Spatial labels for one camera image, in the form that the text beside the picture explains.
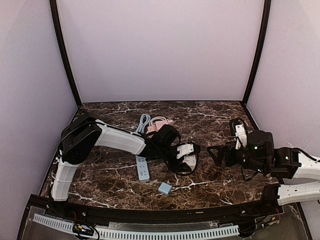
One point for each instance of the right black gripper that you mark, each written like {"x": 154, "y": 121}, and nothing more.
{"x": 229, "y": 153}

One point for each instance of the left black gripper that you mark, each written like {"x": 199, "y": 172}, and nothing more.
{"x": 173, "y": 162}

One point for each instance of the white cube socket adapter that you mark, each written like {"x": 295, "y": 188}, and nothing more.
{"x": 190, "y": 160}

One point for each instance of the blue power strip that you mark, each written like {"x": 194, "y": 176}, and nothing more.
{"x": 142, "y": 169}

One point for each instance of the pink cube socket adapter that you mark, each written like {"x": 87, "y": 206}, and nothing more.
{"x": 158, "y": 125}

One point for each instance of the small blue plug adapter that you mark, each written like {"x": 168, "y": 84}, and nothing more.
{"x": 165, "y": 188}

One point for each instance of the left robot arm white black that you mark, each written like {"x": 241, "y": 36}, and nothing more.
{"x": 79, "y": 138}

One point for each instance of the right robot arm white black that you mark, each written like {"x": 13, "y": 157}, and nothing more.
{"x": 256, "y": 152}

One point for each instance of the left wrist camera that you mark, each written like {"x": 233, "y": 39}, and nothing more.
{"x": 187, "y": 149}

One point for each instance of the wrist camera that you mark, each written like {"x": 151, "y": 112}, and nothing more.
{"x": 239, "y": 130}
{"x": 187, "y": 149}

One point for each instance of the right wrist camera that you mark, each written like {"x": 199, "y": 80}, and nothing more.
{"x": 239, "y": 130}

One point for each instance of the black front frame rail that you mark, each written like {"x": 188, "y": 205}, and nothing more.
{"x": 236, "y": 214}

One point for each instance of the right black frame post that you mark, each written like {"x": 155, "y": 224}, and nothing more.
{"x": 258, "y": 51}

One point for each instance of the black frame post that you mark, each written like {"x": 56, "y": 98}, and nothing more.
{"x": 258, "y": 51}
{"x": 63, "y": 51}

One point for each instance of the left black frame post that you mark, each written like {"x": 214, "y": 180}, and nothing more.
{"x": 63, "y": 51}

